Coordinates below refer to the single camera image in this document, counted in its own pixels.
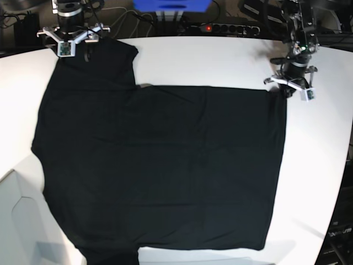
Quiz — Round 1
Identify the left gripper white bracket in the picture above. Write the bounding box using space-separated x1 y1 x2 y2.
264 62 317 98

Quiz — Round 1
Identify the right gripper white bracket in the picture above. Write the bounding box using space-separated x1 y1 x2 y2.
37 23 110 56

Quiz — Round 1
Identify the black T-shirt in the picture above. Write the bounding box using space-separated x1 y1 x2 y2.
31 38 287 264

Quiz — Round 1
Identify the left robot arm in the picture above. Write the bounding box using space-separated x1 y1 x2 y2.
264 1 319 102

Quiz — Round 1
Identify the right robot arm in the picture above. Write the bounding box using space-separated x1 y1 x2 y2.
37 1 110 58

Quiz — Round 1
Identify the blue plastic box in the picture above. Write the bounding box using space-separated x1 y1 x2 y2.
133 0 212 12

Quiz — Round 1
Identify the black power strip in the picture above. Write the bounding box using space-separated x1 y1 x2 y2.
190 23 261 37

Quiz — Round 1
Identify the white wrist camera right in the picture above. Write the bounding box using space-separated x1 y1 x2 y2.
57 41 76 57

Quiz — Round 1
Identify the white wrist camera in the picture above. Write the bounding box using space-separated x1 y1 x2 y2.
300 88 315 102
57 41 76 57

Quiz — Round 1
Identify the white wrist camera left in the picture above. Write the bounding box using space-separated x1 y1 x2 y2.
300 88 315 102

